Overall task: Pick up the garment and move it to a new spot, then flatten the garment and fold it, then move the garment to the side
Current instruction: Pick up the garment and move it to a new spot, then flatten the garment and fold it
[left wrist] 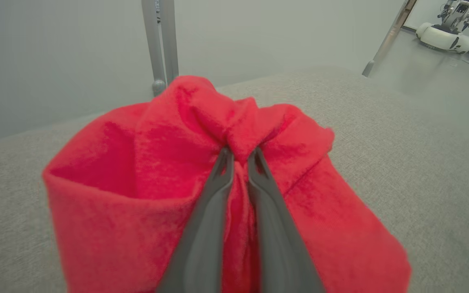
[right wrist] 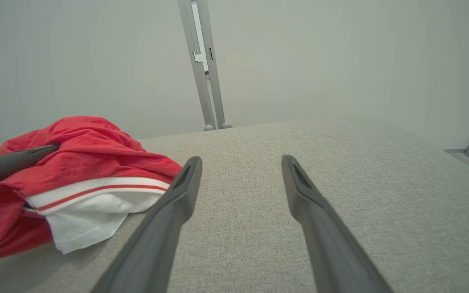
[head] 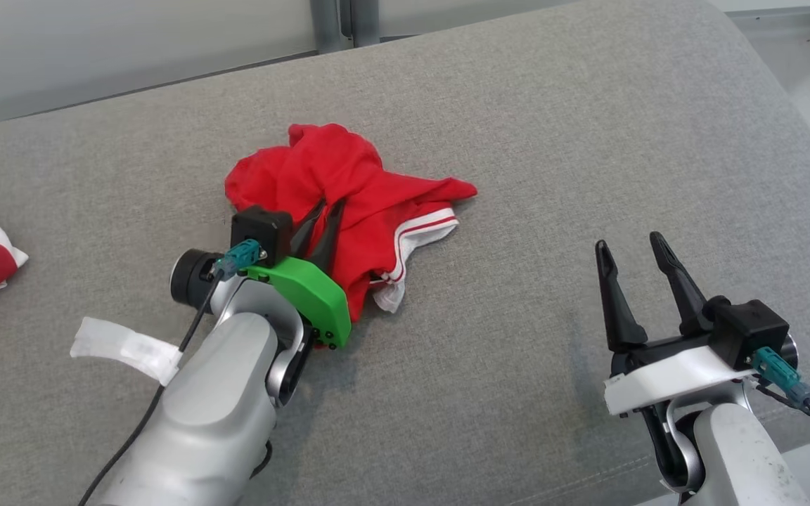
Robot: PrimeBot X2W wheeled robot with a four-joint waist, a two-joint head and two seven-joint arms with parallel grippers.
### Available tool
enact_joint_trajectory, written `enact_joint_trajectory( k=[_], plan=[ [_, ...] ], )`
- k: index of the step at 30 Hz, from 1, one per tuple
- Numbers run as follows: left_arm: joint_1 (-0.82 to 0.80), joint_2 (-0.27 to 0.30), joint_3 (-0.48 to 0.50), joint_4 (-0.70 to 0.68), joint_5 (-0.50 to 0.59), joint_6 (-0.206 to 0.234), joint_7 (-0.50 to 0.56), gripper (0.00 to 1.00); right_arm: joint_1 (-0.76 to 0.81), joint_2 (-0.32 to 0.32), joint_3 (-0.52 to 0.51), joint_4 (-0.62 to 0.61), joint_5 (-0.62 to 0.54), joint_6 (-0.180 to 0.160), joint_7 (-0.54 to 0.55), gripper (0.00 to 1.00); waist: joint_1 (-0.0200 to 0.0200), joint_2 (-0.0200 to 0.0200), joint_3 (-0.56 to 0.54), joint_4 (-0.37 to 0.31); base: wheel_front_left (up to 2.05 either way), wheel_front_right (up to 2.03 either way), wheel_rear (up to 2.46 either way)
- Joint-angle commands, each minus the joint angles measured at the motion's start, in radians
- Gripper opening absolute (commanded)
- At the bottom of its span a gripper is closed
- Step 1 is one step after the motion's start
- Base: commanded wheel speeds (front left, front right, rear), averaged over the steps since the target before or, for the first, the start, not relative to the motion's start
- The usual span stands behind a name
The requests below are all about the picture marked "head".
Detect right cable teal connector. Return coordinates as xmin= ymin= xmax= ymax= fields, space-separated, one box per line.
xmin=753 ymin=346 xmax=810 ymax=496

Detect white left cable label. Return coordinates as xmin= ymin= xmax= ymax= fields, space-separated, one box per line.
xmin=71 ymin=316 xmax=184 ymax=386

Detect red jersey white sleeves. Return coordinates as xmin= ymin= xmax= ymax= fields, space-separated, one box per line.
xmin=224 ymin=123 xmax=478 ymax=324

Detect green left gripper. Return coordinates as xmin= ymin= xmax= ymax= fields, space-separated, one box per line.
xmin=243 ymin=199 xmax=352 ymax=350

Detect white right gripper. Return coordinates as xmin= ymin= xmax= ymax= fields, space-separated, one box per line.
xmin=595 ymin=232 xmax=756 ymax=417

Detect cable teal connector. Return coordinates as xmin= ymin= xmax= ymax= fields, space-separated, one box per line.
xmin=78 ymin=239 xmax=265 ymax=506
xmin=753 ymin=346 xmax=810 ymax=496

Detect left cable teal connector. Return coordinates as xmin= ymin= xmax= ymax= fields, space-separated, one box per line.
xmin=78 ymin=239 xmax=265 ymax=506

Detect grey partition post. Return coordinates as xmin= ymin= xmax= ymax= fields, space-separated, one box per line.
xmin=350 ymin=0 xmax=382 ymax=48
xmin=310 ymin=0 xmax=349 ymax=54

